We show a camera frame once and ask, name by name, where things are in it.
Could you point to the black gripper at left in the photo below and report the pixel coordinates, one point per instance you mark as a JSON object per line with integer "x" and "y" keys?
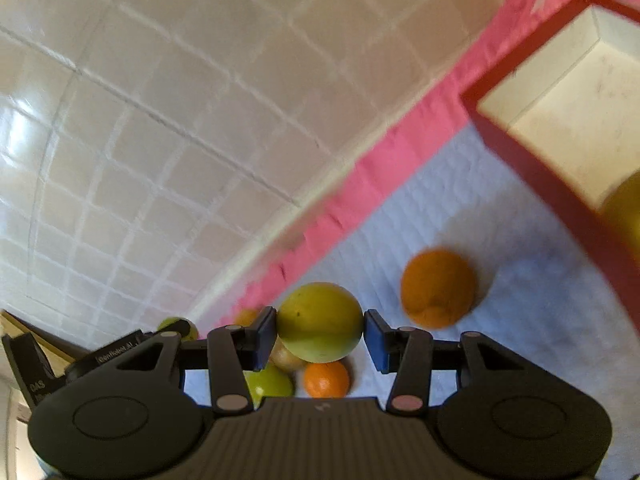
{"x": 35, "y": 375}

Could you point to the green fruit at left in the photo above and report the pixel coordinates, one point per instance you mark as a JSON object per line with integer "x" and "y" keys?
{"x": 185, "y": 328}

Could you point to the pink and white mat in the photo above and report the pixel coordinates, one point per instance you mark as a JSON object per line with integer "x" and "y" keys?
{"x": 429, "y": 178}

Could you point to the large orange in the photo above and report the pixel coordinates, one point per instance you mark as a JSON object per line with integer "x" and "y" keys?
{"x": 438, "y": 288}

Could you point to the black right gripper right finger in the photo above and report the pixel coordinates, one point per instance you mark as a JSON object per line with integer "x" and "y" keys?
{"x": 490, "y": 410}

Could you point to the yellow fruit in box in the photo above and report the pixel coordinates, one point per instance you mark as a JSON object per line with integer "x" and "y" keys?
{"x": 621, "y": 209}

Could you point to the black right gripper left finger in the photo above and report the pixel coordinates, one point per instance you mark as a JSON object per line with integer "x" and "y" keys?
{"x": 146, "y": 411}

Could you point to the small orange at back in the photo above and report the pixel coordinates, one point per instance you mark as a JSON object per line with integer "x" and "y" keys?
{"x": 246, "y": 317}

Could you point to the pale yellow-brown fruit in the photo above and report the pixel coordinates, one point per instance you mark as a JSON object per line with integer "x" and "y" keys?
{"x": 284, "y": 359}

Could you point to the green apple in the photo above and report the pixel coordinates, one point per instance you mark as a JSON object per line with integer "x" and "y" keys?
{"x": 270, "y": 381}

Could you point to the small orange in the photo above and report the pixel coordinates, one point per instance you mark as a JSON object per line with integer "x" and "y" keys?
{"x": 326, "y": 380}
{"x": 246, "y": 317}

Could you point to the yellow-green apple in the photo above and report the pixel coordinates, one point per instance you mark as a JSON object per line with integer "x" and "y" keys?
{"x": 320, "y": 322}

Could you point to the red box white inside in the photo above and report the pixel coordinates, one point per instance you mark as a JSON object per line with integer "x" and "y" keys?
{"x": 561, "y": 108}

